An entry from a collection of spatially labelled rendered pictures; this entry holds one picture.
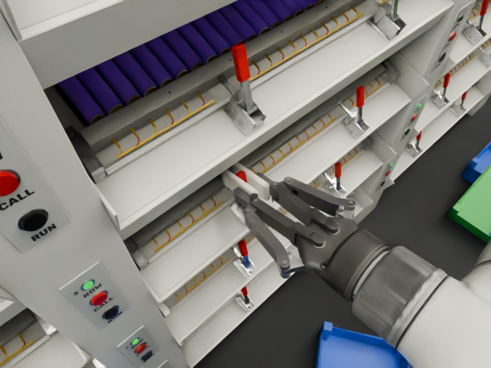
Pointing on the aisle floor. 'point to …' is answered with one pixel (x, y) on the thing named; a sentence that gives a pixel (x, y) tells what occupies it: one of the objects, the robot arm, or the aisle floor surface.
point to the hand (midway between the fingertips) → (245, 184)
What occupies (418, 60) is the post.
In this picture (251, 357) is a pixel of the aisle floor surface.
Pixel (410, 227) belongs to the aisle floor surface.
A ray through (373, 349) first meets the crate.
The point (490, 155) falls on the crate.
